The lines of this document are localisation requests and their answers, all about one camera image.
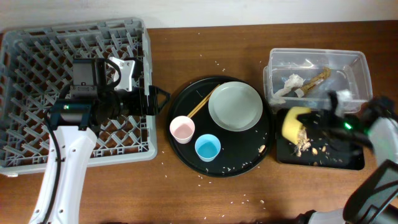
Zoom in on food scraps and rice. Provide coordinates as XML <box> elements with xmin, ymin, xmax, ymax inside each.
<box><xmin>294</xmin><ymin>129</ymin><xmax>329</xmax><ymax>157</ymax></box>

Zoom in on yellow bowl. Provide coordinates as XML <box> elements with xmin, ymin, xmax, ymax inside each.
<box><xmin>282</xmin><ymin>106</ymin><xmax>311</xmax><ymax>145</ymax></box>

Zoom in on pink plastic cup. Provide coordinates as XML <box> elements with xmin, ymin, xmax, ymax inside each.
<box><xmin>169</xmin><ymin>116</ymin><xmax>195</xmax><ymax>144</ymax></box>

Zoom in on white napkin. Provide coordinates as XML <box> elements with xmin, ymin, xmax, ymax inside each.
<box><xmin>270</xmin><ymin>74</ymin><xmax>304</xmax><ymax>105</ymax></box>

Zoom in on brown snack wrapper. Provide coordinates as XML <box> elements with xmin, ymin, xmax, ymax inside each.
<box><xmin>295</xmin><ymin>67</ymin><xmax>331</xmax><ymax>98</ymax></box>

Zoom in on wooden chopstick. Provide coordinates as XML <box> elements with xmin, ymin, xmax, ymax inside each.
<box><xmin>188</xmin><ymin>97</ymin><xmax>210</xmax><ymax>118</ymax></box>
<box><xmin>187</xmin><ymin>84</ymin><xmax>220</xmax><ymax>118</ymax></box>

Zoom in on blue plastic cup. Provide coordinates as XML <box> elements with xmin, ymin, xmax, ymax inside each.
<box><xmin>195</xmin><ymin>134</ymin><xmax>221</xmax><ymax>162</ymax></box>

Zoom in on grey round plate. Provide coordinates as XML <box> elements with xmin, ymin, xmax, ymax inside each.
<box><xmin>208</xmin><ymin>82</ymin><xmax>263</xmax><ymax>132</ymax></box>

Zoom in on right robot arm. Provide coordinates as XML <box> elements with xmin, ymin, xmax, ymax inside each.
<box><xmin>294</xmin><ymin>92</ymin><xmax>397</xmax><ymax>224</ymax></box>

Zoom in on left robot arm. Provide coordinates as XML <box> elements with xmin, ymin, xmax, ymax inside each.
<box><xmin>30</xmin><ymin>57</ymin><xmax>170</xmax><ymax>223</ymax></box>

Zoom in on clear plastic waste bin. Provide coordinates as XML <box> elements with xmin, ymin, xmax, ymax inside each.
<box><xmin>263</xmin><ymin>48</ymin><xmax>373</xmax><ymax>113</ymax></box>

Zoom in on grey plastic dishwasher rack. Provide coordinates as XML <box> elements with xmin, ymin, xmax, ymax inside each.
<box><xmin>1</xmin><ymin>18</ymin><xmax>157</xmax><ymax>177</ymax></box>

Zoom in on black rectangular tray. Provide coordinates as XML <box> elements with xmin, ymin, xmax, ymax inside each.
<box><xmin>276</xmin><ymin>109</ymin><xmax>365</xmax><ymax>170</ymax></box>

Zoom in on round black serving tray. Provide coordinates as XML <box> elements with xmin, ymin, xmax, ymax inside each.
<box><xmin>166</xmin><ymin>76</ymin><xmax>275</xmax><ymax>177</ymax></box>

